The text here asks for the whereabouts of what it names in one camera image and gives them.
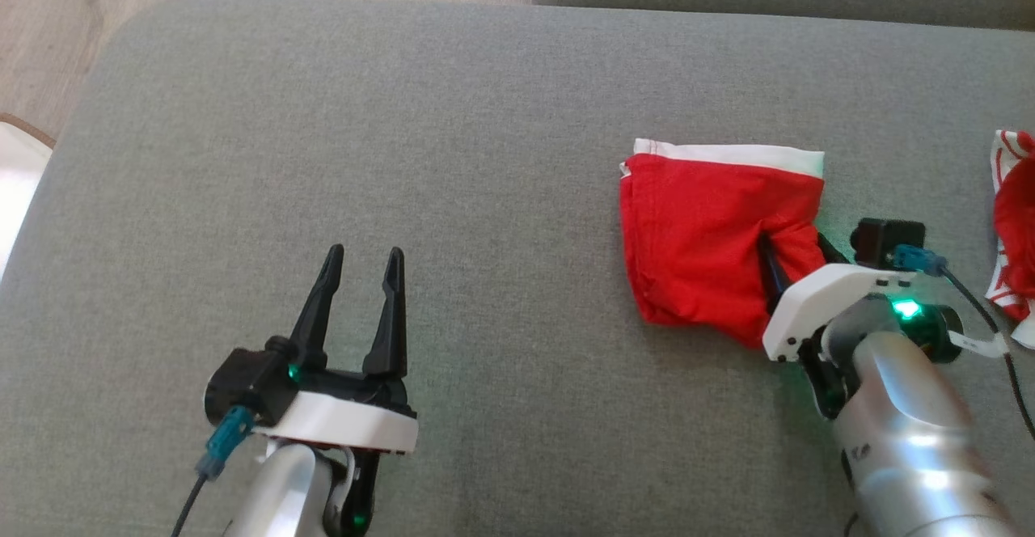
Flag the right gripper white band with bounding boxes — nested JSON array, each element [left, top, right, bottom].
[[756, 230, 920, 364]]

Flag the red shorts with white trim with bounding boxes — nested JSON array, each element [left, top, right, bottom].
[[619, 138, 827, 350]]

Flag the black left cable teal connector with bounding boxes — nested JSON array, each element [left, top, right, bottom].
[[170, 406, 256, 537]]

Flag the grey fabric sofa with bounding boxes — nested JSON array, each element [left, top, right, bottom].
[[0, 0, 1035, 537]]

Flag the red number 23 basketball jersey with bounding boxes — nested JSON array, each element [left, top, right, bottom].
[[985, 129, 1035, 350]]

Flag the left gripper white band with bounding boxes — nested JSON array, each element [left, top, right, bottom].
[[256, 243, 420, 453]]

